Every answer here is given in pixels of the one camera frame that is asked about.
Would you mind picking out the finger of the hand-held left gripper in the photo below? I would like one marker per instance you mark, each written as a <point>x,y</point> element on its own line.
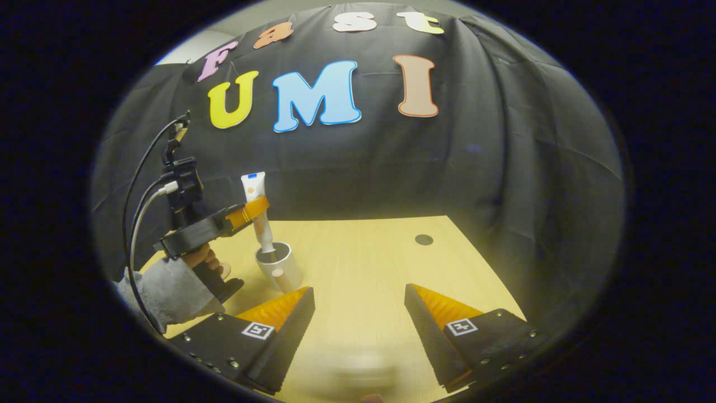
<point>246,214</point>

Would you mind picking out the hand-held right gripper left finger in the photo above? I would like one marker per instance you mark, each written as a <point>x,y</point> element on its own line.
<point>291,341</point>

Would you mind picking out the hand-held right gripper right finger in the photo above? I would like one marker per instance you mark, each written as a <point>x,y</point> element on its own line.
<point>428,341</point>

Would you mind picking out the white toothpaste tube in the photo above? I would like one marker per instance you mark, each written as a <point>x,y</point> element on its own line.
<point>253,184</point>

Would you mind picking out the light wooden desktop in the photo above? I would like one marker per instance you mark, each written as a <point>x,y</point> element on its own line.
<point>363,268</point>

